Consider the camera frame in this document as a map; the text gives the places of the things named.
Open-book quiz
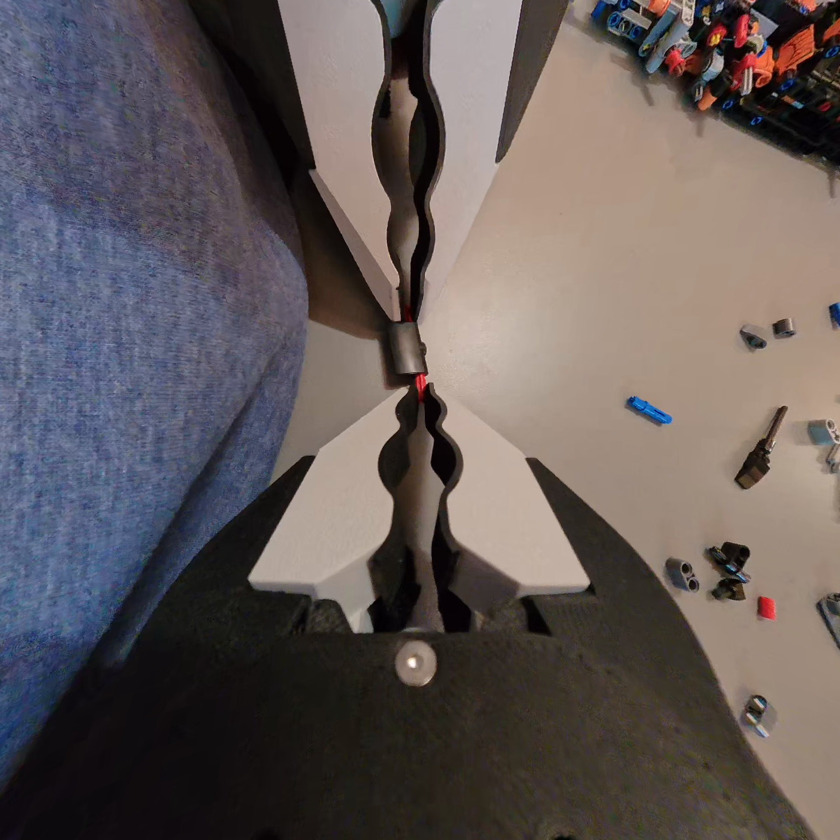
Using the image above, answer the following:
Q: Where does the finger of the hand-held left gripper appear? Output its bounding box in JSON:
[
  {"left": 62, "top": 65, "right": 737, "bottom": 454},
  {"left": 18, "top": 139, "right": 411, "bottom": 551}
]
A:
[
  {"left": 279, "top": 0, "right": 405, "bottom": 324},
  {"left": 408, "top": 0, "right": 525, "bottom": 324}
]

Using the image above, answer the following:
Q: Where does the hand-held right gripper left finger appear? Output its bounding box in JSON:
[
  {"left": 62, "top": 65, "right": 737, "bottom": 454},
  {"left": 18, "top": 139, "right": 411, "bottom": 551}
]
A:
[{"left": 248, "top": 386, "right": 421, "bottom": 634}]

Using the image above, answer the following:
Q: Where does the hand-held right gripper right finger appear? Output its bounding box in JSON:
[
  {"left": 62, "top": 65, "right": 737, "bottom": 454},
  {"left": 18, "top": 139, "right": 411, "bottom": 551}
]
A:
[{"left": 423, "top": 384, "right": 592, "bottom": 634}]

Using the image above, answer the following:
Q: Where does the long blue lego pin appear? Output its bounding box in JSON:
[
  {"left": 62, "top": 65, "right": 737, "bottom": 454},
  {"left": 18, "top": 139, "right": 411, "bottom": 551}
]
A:
[{"left": 625, "top": 395, "right": 674, "bottom": 427}]

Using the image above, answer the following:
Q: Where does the partly built lego model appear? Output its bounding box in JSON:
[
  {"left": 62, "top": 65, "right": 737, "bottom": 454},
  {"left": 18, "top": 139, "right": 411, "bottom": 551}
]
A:
[{"left": 591, "top": 0, "right": 840, "bottom": 165}]

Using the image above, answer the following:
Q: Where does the black double lego connector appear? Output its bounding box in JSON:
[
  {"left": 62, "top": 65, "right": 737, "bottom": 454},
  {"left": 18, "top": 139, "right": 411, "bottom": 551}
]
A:
[{"left": 707, "top": 541, "right": 752, "bottom": 582}]

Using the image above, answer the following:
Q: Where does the black lego piece with axle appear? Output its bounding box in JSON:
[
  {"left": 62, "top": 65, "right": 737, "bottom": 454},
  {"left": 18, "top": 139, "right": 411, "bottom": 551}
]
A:
[{"left": 733, "top": 405, "right": 789, "bottom": 490}]

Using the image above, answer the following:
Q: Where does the grey double-tube lego piece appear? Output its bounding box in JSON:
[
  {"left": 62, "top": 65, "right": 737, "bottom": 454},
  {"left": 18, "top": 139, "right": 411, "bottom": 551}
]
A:
[{"left": 743, "top": 693, "right": 778, "bottom": 739}]

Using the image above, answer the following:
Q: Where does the person's blue fleece sweater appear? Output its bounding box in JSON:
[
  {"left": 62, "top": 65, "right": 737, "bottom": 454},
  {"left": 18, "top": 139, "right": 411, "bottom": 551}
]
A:
[{"left": 0, "top": 0, "right": 309, "bottom": 788}]

